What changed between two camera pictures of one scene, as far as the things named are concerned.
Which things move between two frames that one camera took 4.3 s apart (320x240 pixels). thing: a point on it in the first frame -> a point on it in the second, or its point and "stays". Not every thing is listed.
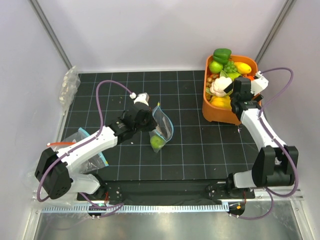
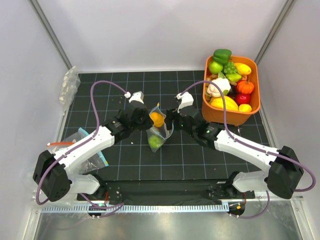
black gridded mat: [182, 146] stays
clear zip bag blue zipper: [164, 131] stays
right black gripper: [229, 88] -> [172, 115]
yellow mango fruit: [242, 68] stays
